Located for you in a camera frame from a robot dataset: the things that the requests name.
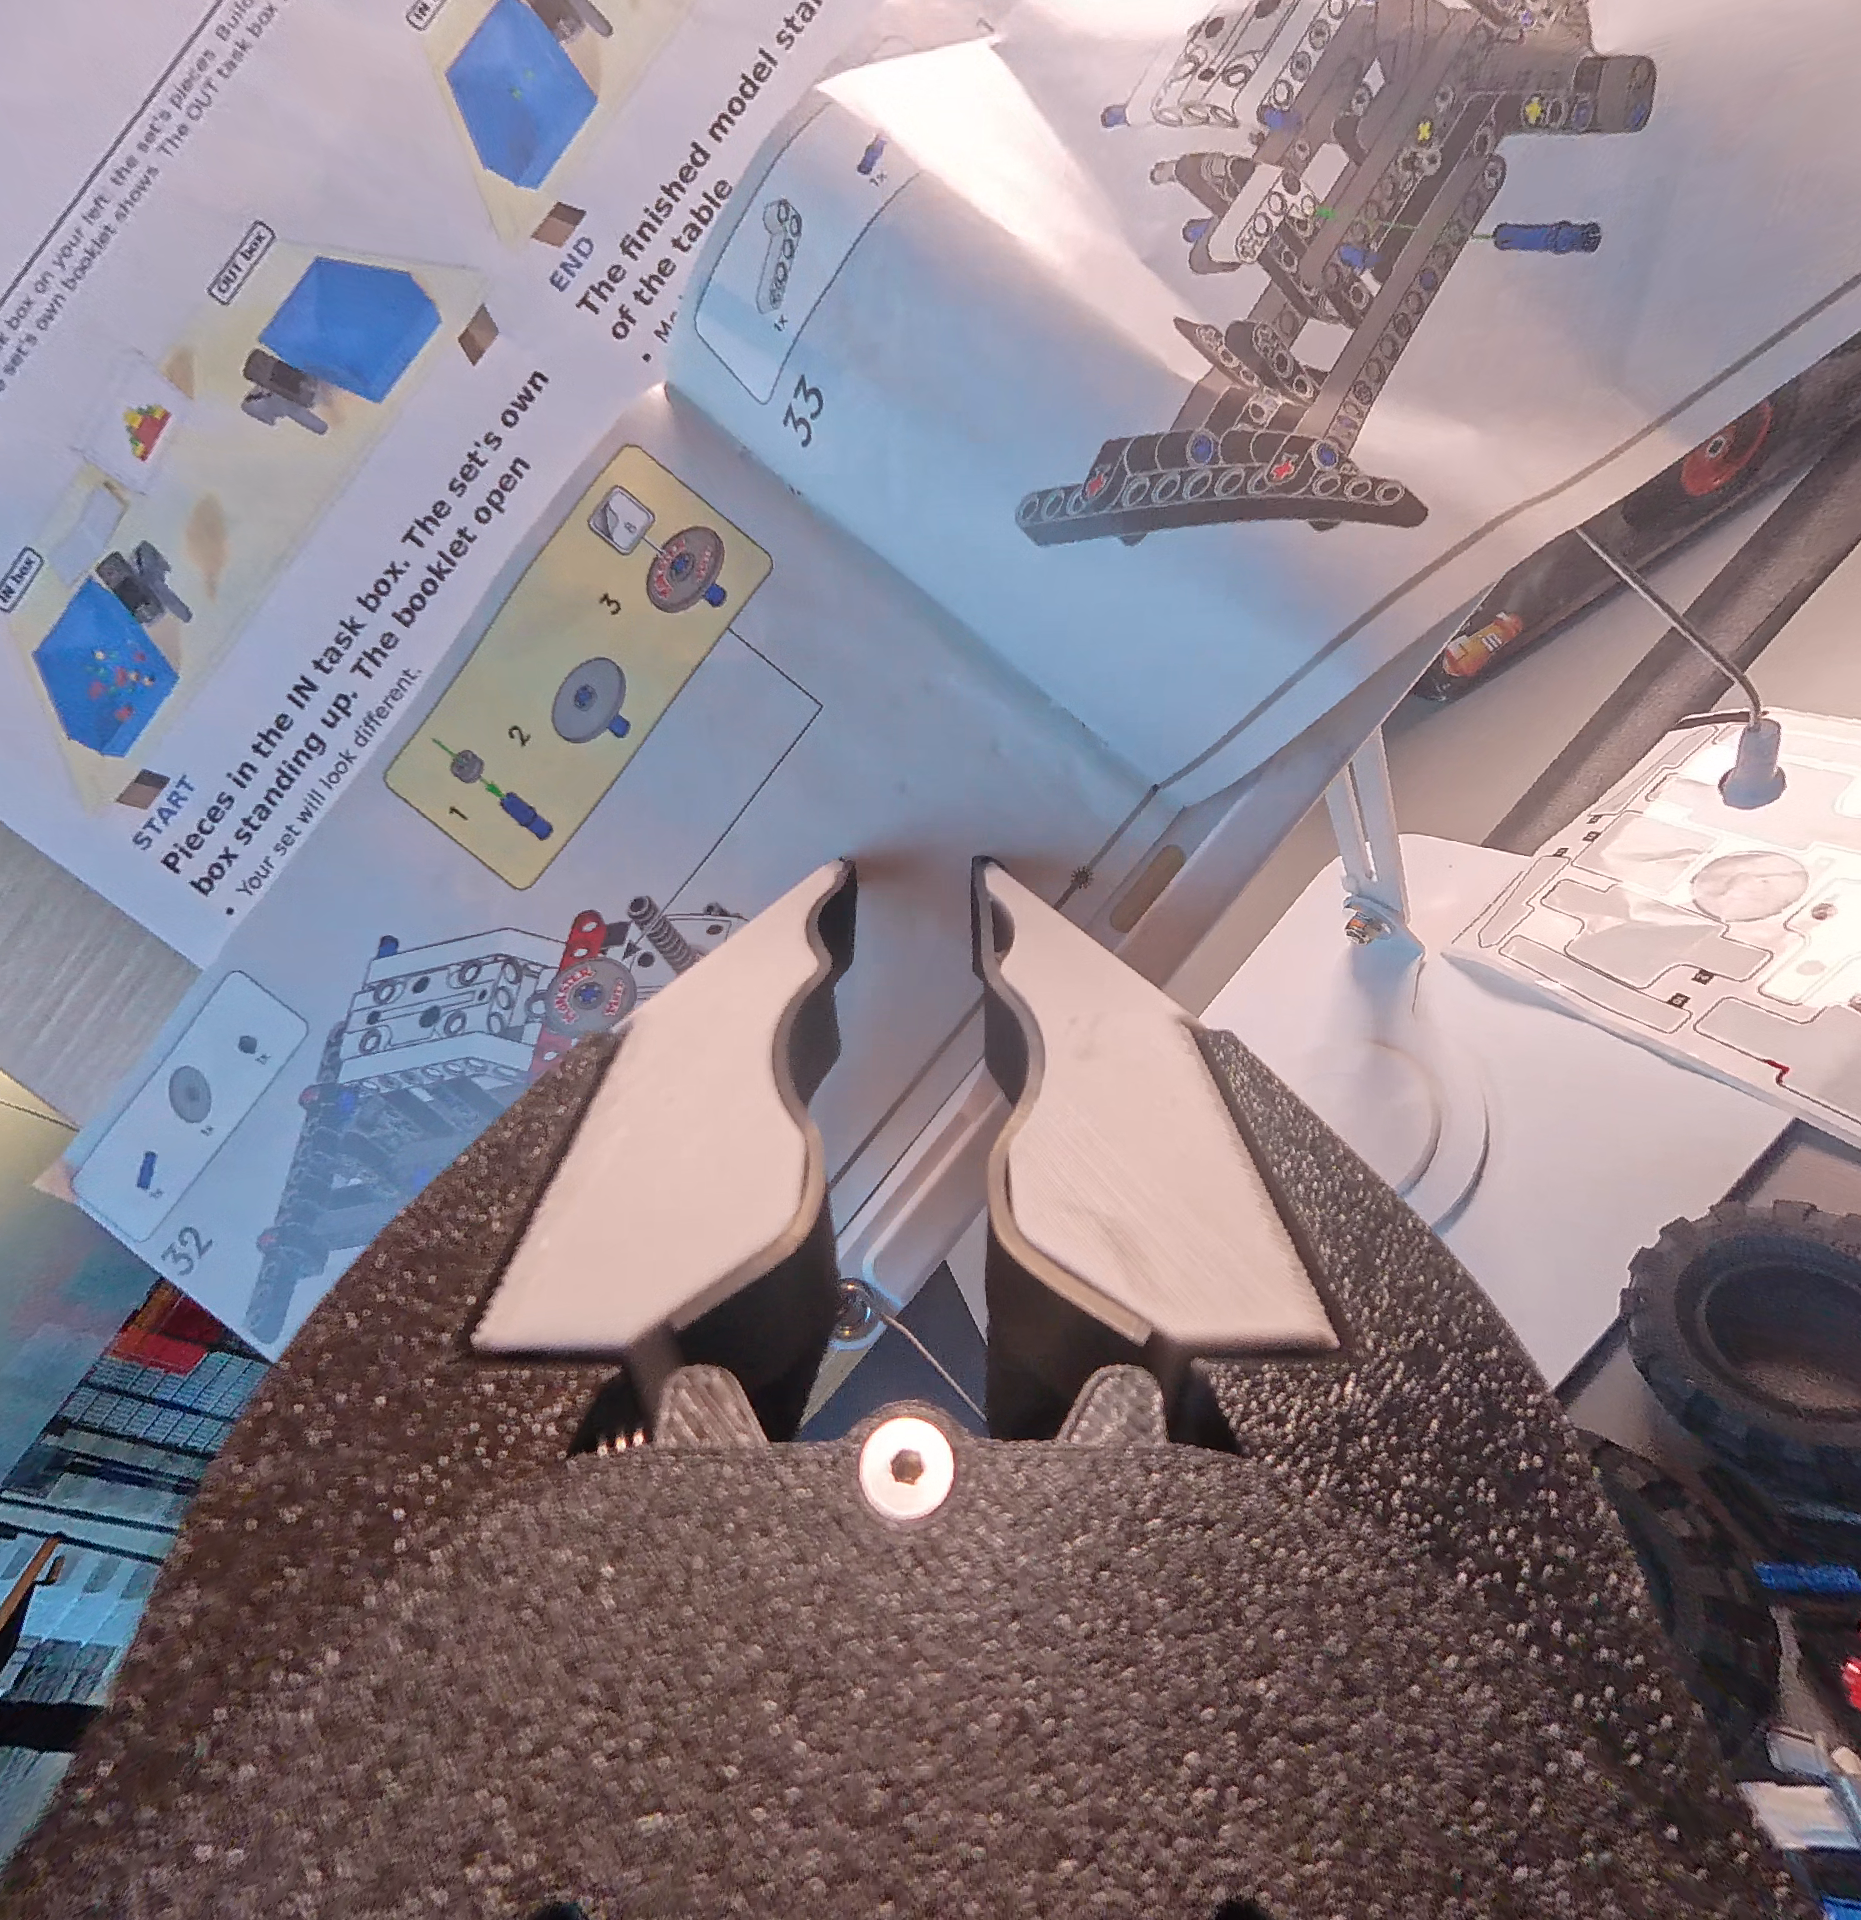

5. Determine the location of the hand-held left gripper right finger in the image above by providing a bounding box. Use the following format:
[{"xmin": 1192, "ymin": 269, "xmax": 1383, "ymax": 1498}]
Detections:
[{"xmin": 971, "ymin": 856, "xmax": 1342, "ymax": 1357}]

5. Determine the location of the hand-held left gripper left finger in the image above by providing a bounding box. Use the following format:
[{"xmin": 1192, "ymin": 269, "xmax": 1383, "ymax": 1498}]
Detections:
[{"xmin": 468, "ymin": 856, "xmax": 860, "ymax": 1363}]

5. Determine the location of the toy instruction booklet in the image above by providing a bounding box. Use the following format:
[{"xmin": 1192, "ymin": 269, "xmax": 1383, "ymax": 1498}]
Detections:
[{"xmin": 38, "ymin": 0, "xmax": 1861, "ymax": 1360}]

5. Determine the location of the pile of small toy pieces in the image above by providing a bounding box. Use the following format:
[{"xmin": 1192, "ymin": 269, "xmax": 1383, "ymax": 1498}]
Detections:
[{"xmin": 1739, "ymin": 1559, "xmax": 1861, "ymax": 1920}]

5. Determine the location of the white book stand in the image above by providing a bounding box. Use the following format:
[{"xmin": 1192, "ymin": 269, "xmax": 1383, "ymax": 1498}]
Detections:
[{"xmin": 831, "ymin": 254, "xmax": 1861, "ymax": 1357}]

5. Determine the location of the white sticker sheet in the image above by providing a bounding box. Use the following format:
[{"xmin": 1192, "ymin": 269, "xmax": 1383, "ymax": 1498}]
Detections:
[{"xmin": 1448, "ymin": 713, "xmax": 1861, "ymax": 1160}]

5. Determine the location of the black toy tire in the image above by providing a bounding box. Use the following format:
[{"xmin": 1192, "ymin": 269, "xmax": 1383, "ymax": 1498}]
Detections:
[
  {"xmin": 1623, "ymin": 1199, "xmax": 1861, "ymax": 1505},
  {"xmin": 1583, "ymin": 1431, "xmax": 1818, "ymax": 1760}
]

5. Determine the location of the toy truck set box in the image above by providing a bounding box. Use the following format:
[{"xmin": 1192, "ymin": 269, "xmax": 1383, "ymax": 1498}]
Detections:
[{"xmin": 1410, "ymin": 376, "xmax": 1861, "ymax": 710}]

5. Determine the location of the printed instruction sheet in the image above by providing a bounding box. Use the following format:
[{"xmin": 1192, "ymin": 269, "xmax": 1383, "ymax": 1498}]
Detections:
[{"xmin": 0, "ymin": 0, "xmax": 1024, "ymax": 972}]

